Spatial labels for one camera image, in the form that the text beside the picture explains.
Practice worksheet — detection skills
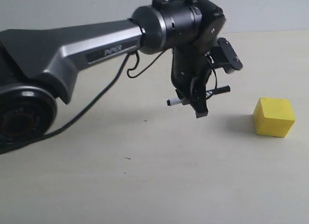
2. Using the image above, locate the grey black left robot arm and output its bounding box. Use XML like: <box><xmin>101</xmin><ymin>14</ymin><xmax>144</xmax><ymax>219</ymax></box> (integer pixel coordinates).
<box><xmin>0</xmin><ymin>0</ymin><xmax>225</xmax><ymax>154</ymax></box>

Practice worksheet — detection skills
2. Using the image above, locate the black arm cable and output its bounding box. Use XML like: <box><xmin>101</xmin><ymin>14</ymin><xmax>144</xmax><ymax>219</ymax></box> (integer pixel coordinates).
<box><xmin>36</xmin><ymin>50</ymin><xmax>136</xmax><ymax>142</ymax></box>

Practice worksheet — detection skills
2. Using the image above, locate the black white marker pen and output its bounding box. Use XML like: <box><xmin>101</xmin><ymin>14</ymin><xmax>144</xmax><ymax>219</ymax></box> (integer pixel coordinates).
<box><xmin>166</xmin><ymin>85</ymin><xmax>231</xmax><ymax>107</ymax></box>

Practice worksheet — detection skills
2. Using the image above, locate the thin black camera cable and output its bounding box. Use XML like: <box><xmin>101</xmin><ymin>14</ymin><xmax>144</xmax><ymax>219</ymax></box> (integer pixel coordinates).
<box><xmin>126</xmin><ymin>49</ymin><xmax>167</xmax><ymax>79</ymax></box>

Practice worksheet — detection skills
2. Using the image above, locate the yellow foam cube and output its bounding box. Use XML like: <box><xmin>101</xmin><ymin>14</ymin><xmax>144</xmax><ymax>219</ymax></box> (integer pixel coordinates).
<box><xmin>253</xmin><ymin>97</ymin><xmax>296</xmax><ymax>138</ymax></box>

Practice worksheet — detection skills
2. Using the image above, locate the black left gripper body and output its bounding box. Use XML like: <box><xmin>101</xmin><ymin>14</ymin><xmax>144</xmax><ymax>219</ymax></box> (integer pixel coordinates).
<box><xmin>170</xmin><ymin>44</ymin><xmax>212</xmax><ymax>106</ymax></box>

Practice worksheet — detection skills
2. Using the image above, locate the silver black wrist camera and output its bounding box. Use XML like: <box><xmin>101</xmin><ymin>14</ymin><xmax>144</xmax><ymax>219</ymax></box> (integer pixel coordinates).
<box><xmin>210</xmin><ymin>38</ymin><xmax>243</xmax><ymax>74</ymax></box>

